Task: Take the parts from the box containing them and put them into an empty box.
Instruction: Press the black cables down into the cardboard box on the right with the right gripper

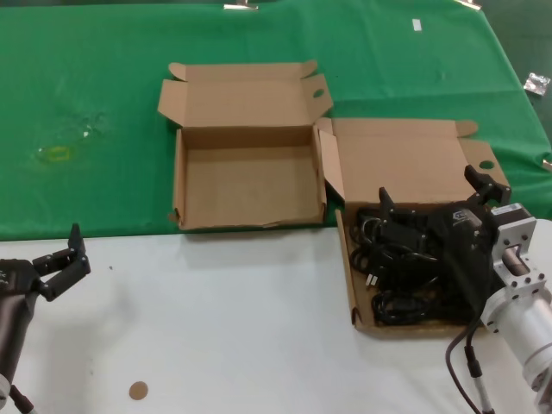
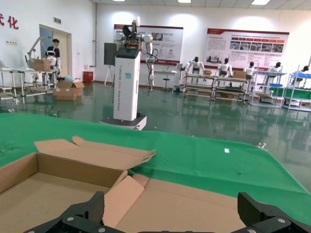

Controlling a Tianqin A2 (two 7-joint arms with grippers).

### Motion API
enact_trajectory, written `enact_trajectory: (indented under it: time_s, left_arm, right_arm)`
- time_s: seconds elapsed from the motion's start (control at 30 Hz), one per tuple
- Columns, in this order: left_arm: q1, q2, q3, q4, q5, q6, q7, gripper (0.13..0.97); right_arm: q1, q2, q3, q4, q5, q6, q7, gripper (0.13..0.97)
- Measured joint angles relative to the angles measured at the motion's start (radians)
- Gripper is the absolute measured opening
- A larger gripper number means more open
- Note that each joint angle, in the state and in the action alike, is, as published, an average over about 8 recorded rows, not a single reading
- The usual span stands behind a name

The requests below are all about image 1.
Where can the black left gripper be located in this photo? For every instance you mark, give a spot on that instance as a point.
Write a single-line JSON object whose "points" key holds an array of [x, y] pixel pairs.
{"points": [[17, 278]]}

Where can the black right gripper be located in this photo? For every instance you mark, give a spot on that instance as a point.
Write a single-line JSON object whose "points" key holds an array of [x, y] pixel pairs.
{"points": [[463, 241]]}

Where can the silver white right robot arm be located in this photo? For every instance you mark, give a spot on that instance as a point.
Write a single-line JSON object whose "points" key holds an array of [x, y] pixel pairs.
{"points": [[526, 315]]}

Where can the open brown cardboard box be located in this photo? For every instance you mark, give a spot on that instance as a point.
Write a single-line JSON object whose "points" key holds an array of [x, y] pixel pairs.
{"points": [[241, 99], [397, 159]]}

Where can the metal cloth clip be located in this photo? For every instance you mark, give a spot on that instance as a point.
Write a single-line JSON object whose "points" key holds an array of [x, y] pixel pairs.
{"points": [[471, 4], [241, 5], [547, 165]]}

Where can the yellow outline mark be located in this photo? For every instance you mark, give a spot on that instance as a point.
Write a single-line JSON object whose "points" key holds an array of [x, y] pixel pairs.
{"points": [[47, 154]]}

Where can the round brown cardboard disc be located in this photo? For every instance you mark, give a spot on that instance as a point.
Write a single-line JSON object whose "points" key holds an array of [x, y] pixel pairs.
{"points": [[138, 391]]}

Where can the clear plastic bag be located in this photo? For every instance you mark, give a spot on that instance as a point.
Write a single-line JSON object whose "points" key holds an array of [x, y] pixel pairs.
{"points": [[537, 84]]}

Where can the small white tape piece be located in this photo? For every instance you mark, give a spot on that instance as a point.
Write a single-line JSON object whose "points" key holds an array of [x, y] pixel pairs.
{"points": [[416, 24]]}

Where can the green table cloth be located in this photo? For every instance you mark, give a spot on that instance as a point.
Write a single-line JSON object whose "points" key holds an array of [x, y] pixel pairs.
{"points": [[86, 64]]}

